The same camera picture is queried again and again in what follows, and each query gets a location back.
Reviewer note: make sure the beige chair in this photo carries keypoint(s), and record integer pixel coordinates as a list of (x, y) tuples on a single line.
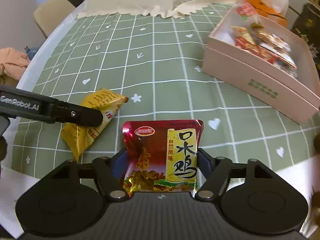
[(51, 13)]

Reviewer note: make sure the red round-picture snack packet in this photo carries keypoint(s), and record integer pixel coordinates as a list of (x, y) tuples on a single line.
[(266, 45)]

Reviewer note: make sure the green checked tablecloth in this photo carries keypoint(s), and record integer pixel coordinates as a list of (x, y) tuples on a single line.
[(156, 63)]

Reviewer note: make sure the orange package in plastic bag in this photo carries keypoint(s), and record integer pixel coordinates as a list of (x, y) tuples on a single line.
[(253, 11)]

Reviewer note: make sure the pink cloth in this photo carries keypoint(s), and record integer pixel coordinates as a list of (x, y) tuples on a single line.
[(13, 63)]

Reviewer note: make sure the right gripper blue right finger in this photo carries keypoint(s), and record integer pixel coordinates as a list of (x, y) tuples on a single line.
[(216, 172)]

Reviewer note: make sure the black gold patterned box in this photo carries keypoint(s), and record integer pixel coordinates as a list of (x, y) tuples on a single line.
[(306, 26)]

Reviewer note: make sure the pink cardboard box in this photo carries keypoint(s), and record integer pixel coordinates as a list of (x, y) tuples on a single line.
[(297, 98)]

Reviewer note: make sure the red chicken snack packet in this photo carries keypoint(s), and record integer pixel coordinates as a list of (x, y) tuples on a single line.
[(162, 155)]

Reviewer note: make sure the yellow snack packet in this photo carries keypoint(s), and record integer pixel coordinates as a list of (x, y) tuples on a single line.
[(103, 106)]

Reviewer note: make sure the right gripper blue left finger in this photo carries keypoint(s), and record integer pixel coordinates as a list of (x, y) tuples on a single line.
[(109, 176)]

